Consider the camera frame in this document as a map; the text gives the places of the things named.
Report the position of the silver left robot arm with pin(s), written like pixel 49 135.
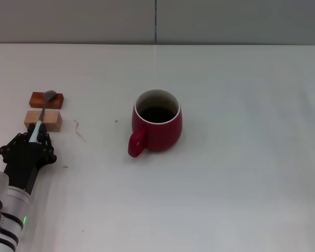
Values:
pixel 5 210

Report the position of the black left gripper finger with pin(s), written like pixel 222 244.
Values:
pixel 47 147
pixel 14 143

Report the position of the red ceramic coffee cup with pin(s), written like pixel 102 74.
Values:
pixel 160 134

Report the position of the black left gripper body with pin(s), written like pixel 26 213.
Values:
pixel 23 162

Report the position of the light wooden block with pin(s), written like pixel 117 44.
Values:
pixel 52 120

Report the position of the dark reddish wooden block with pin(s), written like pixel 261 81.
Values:
pixel 56 101

